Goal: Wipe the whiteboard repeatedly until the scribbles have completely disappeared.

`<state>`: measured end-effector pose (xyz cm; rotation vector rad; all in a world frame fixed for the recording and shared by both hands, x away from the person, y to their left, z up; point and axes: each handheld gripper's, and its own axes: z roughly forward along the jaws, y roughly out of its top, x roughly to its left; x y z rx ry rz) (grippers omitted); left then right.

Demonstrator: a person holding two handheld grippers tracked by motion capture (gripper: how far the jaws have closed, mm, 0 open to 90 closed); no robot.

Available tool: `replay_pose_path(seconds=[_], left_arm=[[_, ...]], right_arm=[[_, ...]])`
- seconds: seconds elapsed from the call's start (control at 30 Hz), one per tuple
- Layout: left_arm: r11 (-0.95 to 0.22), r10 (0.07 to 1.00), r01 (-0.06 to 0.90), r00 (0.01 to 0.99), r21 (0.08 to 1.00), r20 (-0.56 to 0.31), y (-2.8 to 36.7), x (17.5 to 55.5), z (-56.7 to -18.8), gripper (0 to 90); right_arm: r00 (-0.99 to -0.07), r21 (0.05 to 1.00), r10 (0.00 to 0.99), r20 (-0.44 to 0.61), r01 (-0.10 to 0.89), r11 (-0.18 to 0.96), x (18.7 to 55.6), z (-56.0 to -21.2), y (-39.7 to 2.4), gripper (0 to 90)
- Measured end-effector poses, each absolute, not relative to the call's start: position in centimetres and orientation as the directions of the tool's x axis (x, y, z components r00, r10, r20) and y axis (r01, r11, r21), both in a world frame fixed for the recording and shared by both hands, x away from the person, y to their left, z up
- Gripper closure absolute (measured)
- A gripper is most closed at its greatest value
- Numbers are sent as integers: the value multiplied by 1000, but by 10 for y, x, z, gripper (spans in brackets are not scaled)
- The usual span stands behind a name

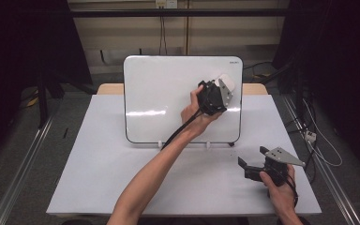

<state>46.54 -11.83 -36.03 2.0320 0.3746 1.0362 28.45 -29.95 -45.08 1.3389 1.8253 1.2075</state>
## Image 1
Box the black hanging wall cable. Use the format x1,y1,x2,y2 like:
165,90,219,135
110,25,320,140
158,15,169,56

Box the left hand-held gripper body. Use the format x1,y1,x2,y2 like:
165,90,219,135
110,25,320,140
197,78,234,117

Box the metal floor rail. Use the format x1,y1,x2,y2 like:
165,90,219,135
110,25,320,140
0,114,55,225
281,95,360,225

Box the person's right hand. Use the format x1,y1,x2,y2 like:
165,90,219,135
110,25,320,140
259,164,299,218

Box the white table cover sheet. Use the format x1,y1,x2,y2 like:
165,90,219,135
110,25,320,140
46,94,323,218

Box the black metal stand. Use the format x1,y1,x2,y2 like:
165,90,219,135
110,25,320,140
36,69,67,129

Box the white whiteboard eraser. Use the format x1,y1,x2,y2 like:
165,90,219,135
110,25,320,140
211,73,235,94

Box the person's left hand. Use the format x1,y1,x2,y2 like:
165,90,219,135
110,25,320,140
180,85,224,139

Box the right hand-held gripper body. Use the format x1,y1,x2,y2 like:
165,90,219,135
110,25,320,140
262,146,308,188

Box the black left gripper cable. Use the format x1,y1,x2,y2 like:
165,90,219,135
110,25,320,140
160,107,204,151

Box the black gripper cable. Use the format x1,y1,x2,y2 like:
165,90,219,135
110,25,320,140
160,107,204,151
285,173,300,211

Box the wooden table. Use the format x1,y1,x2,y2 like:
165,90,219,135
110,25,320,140
97,82,269,96

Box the white power strip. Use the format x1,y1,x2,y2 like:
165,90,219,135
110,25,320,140
305,129,318,143

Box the white dry-erase whiteboard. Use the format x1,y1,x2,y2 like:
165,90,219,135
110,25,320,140
123,55,244,145

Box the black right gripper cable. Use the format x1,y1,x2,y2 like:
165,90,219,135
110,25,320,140
285,173,300,211

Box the white wall socket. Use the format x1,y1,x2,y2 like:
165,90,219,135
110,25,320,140
155,0,179,9

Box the white floor cable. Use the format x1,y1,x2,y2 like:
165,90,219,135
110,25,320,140
302,97,344,168

